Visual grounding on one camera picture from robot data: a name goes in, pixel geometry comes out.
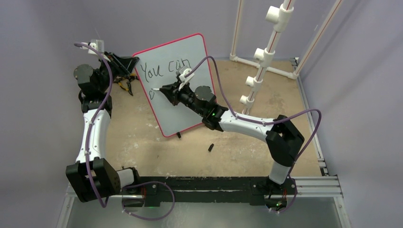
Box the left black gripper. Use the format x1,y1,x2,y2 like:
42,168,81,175
97,52,138,93

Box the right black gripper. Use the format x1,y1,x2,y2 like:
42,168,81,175
162,80,206,116

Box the pink framed whiteboard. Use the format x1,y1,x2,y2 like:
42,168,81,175
133,33,215,137

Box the black marker cap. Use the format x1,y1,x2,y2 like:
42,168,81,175
208,143,214,152

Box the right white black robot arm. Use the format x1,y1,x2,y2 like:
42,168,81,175
158,82,305,193

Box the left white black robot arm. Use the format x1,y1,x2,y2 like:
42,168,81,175
66,52,142,202

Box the yellow black pliers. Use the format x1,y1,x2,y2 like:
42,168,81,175
114,73,139,96

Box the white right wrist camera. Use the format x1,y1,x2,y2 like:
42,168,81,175
176,66,194,91

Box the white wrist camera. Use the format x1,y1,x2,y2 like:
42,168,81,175
88,39,105,54
176,66,194,91

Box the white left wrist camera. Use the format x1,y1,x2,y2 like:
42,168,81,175
88,39,105,54

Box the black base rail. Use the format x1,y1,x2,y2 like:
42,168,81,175
119,176,297,208

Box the white PVC pipe frame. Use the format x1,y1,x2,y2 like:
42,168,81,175
229,0,343,114

